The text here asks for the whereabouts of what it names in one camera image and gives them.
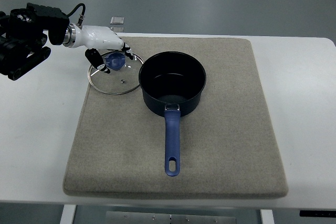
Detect floor socket plate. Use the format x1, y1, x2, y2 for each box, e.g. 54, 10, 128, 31
110, 26, 124, 33
110, 16, 124, 25

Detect upper floor socket plate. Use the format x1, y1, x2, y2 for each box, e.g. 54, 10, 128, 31
110, 16, 124, 25

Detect black table control panel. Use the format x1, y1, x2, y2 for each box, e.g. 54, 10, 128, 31
299, 210, 336, 218

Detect lower floor socket plate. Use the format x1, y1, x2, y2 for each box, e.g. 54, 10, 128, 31
110, 26, 124, 33

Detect white right table leg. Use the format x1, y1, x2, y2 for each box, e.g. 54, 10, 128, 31
260, 209, 275, 224

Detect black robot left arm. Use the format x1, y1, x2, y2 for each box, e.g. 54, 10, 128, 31
1, 3, 86, 81

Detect white table leg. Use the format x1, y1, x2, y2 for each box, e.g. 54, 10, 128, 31
60, 205, 77, 224
260, 209, 275, 224

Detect glass pot lid blue knob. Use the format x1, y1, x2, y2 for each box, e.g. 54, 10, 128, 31
88, 51, 144, 95

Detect metal plate under table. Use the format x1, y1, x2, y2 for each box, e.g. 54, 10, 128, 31
105, 211, 237, 224

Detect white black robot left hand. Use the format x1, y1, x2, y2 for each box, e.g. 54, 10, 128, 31
70, 25, 134, 73

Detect white left table leg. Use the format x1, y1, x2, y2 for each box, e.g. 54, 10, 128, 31
60, 205, 77, 224

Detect dark blue saucepan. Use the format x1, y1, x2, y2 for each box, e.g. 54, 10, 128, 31
139, 51, 206, 177

